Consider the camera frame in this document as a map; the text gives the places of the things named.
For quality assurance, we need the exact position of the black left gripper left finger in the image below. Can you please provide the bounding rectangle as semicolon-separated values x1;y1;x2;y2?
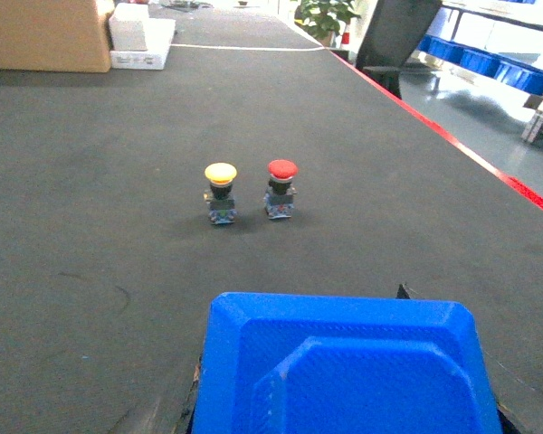
174;356;203;434

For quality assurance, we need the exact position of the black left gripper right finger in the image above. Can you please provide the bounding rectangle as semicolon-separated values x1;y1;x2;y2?
395;283;412;299

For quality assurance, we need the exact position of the blue block part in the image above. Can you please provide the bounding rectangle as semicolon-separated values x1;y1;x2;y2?
193;292;501;433

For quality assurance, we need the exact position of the red mushroom push button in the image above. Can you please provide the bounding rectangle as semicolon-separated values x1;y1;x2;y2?
264;159;299;220

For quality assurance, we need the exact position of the yellow mushroom push button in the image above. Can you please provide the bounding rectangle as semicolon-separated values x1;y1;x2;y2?
204;162;237;225

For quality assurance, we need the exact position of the black office chair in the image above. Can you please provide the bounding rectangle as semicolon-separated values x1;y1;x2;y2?
356;0;443;99

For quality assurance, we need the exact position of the green potted plant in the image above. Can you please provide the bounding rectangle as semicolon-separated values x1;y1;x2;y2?
294;0;360;47

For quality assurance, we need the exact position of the white flat carton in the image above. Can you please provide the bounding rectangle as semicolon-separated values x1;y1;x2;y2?
110;19;176;71

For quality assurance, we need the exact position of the white small box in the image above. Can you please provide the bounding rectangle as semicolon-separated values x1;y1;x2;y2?
109;3;150;51

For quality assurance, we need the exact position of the brown cardboard box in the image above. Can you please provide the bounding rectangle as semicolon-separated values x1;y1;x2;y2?
0;0;115;72

